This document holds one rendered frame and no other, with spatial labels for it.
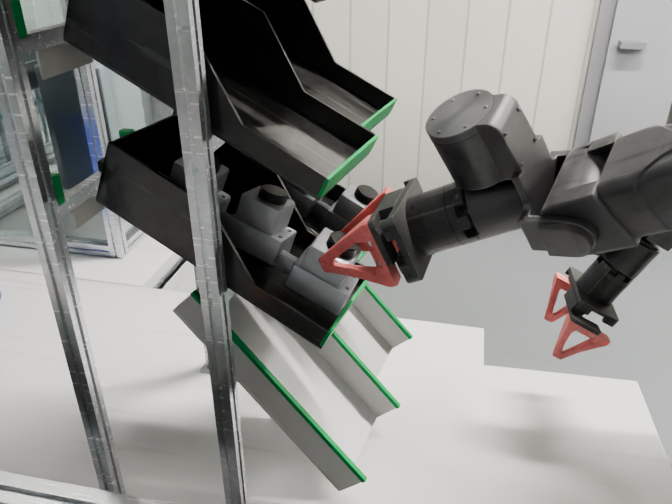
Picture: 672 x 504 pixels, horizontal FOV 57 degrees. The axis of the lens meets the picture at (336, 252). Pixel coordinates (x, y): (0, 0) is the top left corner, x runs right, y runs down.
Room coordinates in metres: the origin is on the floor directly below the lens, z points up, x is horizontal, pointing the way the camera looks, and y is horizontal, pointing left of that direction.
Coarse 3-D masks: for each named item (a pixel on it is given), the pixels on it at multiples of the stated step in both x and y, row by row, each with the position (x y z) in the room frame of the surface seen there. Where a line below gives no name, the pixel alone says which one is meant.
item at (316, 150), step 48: (96, 0) 0.57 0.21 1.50; (144, 0) 0.68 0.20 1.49; (240, 0) 0.66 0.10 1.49; (96, 48) 0.57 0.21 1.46; (144, 48) 0.55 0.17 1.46; (240, 48) 0.66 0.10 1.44; (240, 96) 0.61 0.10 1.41; (288, 96) 0.64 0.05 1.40; (240, 144) 0.52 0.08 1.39; (288, 144) 0.56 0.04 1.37; (336, 144) 0.60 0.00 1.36
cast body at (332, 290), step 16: (320, 240) 0.54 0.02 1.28; (336, 240) 0.53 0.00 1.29; (288, 256) 0.55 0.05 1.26; (304, 256) 0.53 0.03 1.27; (320, 256) 0.52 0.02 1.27; (352, 256) 0.53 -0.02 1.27; (288, 272) 0.55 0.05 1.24; (304, 272) 0.53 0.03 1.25; (320, 272) 0.52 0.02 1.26; (304, 288) 0.53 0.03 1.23; (320, 288) 0.52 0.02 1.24; (336, 288) 0.52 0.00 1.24; (352, 288) 0.53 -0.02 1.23; (320, 304) 0.52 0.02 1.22; (336, 304) 0.52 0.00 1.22
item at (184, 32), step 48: (0, 0) 0.55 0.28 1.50; (192, 0) 0.51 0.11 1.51; (0, 48) 0.54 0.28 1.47; (192, 48) 0.50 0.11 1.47; (0, 96) 0.54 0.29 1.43; (192, 96) 0.50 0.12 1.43; (192, 144) 0.50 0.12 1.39; (48, 192) 0.55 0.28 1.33; (192, 192) 0.50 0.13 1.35; (48, 240) 0.54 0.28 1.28; (48, 288) 0.54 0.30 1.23; (96, 384) 0.55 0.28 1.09; (96, 432) 0.54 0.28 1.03; (240, 432) 0.52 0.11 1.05; (240, 480) 0.50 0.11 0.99
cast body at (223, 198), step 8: (176, 160) 0.60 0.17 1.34; (216, 160) 0.61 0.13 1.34; (176, 168) 0.60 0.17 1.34; (216, 168) 0.60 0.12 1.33; (224, 168) 0.62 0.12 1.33; (176, 176) 0.60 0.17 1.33; (184, 176) 0.60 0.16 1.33; (216, 176) 0.60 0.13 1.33; (224, 176) 0.62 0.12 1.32; (184, 184) 0.60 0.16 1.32; (224, 184) 0.63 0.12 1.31; (224, 192) 0.63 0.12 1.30; (224, 200) 0.61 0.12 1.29; (224, 208) 0.62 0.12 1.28
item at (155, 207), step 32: (160, 128) 0.65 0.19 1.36; (128, 160) 0.57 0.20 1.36; (160, 160) 0.67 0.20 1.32; (224, 160) 0.67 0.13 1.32; (128, 192) 0.57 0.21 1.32; (160, 192) 0.55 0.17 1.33; (160, 224) 0.55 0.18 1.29; (288, 224) 0.64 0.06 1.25; (192, 256) 0.54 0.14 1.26; (224, 256) 0.53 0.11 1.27; (256, 288) 0.52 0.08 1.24; (288, 288) 0.55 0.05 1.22; (288, 320) 0.50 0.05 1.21; (320, 320) 0.52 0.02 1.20
